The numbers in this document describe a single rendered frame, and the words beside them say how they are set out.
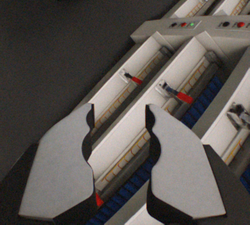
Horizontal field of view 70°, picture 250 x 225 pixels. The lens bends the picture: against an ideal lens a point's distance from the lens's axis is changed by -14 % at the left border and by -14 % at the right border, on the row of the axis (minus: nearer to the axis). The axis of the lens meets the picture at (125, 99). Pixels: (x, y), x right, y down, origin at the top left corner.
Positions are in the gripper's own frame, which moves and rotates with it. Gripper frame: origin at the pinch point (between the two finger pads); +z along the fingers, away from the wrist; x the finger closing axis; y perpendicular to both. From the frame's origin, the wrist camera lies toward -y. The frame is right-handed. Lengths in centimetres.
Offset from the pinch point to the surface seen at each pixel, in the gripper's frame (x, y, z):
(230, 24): 25.7, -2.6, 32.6
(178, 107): 13.5, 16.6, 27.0
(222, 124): 15.9, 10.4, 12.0
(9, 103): -37, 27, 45
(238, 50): 26.1, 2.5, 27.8
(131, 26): 5, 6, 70
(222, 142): 16.1, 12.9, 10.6
